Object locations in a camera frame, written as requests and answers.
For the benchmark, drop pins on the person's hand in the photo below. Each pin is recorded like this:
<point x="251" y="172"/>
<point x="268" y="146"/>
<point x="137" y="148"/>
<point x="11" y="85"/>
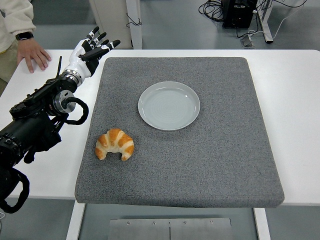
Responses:
<point x="31" y="53"/>

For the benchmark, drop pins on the white desk leg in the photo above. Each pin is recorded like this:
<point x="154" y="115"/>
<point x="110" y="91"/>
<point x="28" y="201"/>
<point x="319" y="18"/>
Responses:
<point x="265" y="22"/>

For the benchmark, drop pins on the grey floor box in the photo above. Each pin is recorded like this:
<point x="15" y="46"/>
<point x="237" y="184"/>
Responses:
<point x="247" y="41"/>

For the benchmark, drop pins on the black wrist watch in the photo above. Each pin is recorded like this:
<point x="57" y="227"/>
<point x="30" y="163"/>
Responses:
<point x="24" y="36"/>

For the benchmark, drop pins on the golden brown croissant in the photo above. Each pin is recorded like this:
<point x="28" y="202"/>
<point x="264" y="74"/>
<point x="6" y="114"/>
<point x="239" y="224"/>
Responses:
<point x="115" y="140"/>

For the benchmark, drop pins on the person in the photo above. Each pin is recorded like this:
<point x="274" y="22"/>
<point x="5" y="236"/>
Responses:
<point x="12" y="17"/>

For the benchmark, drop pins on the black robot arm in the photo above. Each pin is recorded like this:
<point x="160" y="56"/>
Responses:
<point x="30" y="125"/>

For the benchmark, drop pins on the white table leg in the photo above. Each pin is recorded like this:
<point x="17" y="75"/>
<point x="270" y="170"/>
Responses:
<point x="75" y="222"/>
<point x="262" y="225"/>

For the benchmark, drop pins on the black computer case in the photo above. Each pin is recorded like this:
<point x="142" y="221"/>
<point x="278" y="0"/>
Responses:
<point x="238" y="13"/>

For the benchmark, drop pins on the grey felt mat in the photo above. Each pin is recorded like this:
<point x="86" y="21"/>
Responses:
<point x="190" y="160"/>

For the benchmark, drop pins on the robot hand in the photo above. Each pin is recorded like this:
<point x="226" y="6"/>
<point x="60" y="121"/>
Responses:
<point x="80" y="60"/>

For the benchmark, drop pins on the pale grey round plate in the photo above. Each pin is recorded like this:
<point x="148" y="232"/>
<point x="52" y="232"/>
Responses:
<point x="169" y="106"/>

